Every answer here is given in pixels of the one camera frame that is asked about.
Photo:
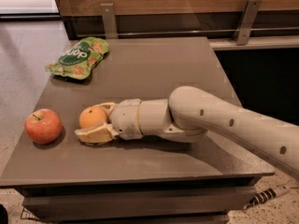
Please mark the right metal bracket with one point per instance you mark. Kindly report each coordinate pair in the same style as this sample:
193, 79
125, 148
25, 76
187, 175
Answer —
242, 33

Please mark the striped power strip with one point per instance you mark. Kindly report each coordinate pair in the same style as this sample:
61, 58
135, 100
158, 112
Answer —
267, 195

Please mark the orange fruit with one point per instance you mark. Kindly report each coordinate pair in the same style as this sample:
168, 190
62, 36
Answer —
90, 116

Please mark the wire rack corner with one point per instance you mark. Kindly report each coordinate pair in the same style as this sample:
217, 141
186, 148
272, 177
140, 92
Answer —
27, 215

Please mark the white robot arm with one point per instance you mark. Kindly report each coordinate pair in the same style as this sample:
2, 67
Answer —
186, 115

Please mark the green snack bag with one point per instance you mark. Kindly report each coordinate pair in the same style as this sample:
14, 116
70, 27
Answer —
79, 61

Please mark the red apple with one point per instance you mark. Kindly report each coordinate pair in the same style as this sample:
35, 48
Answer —
43, 126

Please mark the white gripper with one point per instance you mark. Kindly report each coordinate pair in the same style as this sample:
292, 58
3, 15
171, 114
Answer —
124, 119

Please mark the left metal bracket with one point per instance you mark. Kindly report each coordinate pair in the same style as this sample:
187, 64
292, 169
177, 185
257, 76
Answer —
109, 20

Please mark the metal bracket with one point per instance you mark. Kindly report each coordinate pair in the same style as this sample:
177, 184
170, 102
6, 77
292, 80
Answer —
109, 20
242, 33

